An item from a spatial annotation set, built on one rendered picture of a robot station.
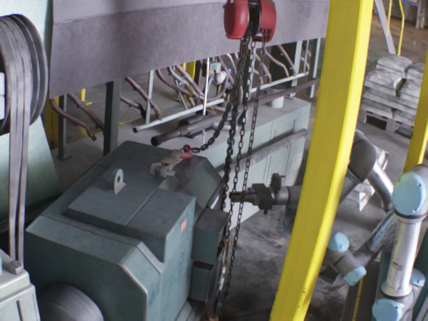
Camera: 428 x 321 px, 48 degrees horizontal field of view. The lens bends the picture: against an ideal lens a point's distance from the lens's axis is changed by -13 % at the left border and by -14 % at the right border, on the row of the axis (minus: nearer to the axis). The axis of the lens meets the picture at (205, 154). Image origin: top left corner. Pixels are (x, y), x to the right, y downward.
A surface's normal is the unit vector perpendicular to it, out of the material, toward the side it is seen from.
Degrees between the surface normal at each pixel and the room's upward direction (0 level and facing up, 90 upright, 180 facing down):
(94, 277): 90
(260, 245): 0
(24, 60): 67
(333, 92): 90
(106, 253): 0
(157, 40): 90
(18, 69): 73
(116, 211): 0
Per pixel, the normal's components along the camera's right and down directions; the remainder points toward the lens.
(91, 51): 0.80, 0.32
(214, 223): 0.11, -0.91
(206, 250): -0.29, 0.36
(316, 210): -0.59, 0.27
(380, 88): -0.46, -0.14
